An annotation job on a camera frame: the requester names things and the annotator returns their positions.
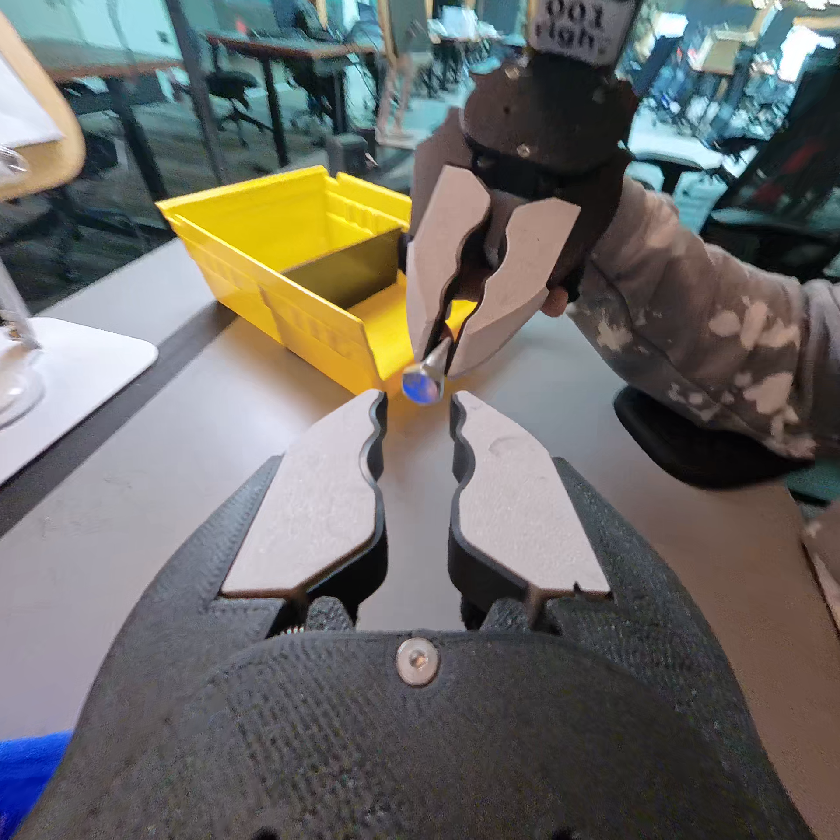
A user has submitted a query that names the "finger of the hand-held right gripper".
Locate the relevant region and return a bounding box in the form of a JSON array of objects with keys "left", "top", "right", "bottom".
[
  {"left": 405, "top": 164, "right": 493, "bottom": 368},
  {"left": 446, "top": 197, "right": 583, "bottom": 379}
]

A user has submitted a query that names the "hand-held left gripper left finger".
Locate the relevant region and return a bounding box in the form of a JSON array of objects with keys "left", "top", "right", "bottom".
[{"left": 221, "top": 389, "right": 388, "bottom": 624}]

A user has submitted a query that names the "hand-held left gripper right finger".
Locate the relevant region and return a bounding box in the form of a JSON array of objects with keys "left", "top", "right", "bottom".
[{"left": 448, "top": 390, "right": 613, "bottom": 627}]

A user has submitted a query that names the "silver hex bolt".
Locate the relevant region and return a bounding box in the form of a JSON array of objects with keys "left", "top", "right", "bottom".
[{"left": 400, "top": 335, "right": 455, "bottom": 406}]

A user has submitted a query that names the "yellow plastic bin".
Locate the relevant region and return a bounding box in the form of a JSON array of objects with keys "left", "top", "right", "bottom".
[{"left": 156, "top": 164, "right": 476, "bottom": 396}]

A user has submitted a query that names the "blue plastic bin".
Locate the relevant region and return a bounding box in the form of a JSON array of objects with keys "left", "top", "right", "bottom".
[{"left": 0, "top": 730, "right": 73, "bottom": 837}]

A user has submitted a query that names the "person's right forearm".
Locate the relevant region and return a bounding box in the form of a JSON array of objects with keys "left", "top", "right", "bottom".
[{"left": 567, "top": 177, "right": 840, "bottom": 460}]

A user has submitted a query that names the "black bin divider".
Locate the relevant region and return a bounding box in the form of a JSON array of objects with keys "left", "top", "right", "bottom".
[{"left": 282, "top": 227, "right": 403, "bottom": 311}]

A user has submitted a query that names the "black mesh office chair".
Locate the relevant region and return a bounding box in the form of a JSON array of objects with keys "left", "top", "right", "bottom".
[{"left": 699, "top": 46, "right": 840, "bottom": 283}]

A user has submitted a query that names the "wooden top office desk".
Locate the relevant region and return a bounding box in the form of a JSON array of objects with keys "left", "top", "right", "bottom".
[
  {"left": 206, "top": 31, "right": 385, "bottom": 168},
  {"left": 23, "top": 39, "right": 185, "bottom": 204}
]

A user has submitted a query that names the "person's grey splattered hoodie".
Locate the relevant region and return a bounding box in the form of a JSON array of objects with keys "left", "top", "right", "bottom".
[{"left": 801, "top": 502, "right": 840, "bottom": 631}]

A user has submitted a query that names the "wooden document stand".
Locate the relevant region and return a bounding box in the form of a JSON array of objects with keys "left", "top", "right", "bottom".
[{"left": 0, "top": 13, "right": 160, "bottom": 487}]

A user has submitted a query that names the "white instruction sheet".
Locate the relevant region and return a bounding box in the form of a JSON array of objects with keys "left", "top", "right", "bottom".
[{"left": 0, "top": 56, "right": 63, "bottom": 148}]

